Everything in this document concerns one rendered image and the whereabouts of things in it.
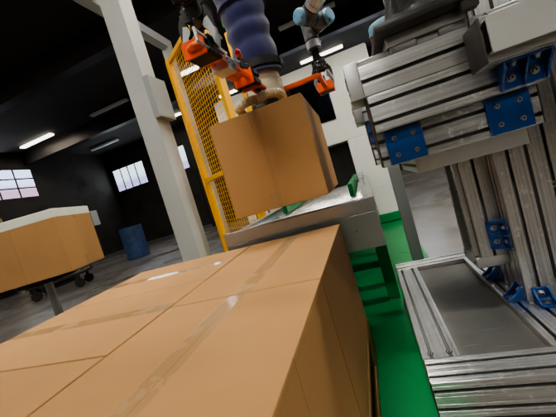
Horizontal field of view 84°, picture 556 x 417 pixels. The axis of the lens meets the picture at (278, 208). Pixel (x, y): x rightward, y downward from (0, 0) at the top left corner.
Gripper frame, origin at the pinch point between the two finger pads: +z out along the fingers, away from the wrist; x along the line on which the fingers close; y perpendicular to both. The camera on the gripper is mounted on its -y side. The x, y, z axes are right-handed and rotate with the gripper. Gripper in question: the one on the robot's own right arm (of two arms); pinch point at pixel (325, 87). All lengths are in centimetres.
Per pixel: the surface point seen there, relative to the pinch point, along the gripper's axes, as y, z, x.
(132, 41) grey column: -21, -84, -120
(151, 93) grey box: -17, -44, -117
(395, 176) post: -8, 58, 22
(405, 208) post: -8, 77, 23
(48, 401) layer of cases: 147, 64, -44
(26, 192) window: -508, -158, -956
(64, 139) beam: -531, -263, -775
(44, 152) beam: -530, -252, -863
